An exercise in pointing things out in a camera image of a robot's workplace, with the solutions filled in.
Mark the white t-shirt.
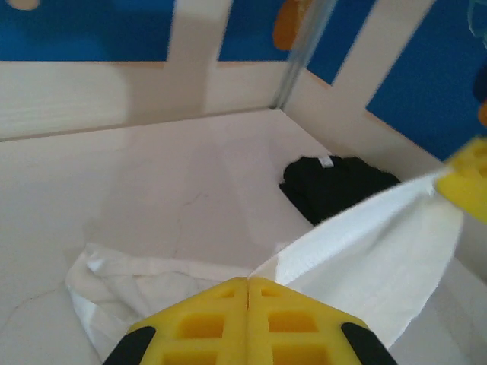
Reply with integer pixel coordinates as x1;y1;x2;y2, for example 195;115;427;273
64;169;466;365

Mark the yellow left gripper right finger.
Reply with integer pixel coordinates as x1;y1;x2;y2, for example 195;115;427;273
247;276;397;365

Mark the folded black t-shirt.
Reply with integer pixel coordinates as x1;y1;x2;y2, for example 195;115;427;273
279;154;403;227

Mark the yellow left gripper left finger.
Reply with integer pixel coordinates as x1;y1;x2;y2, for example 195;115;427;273
104;276;249;365

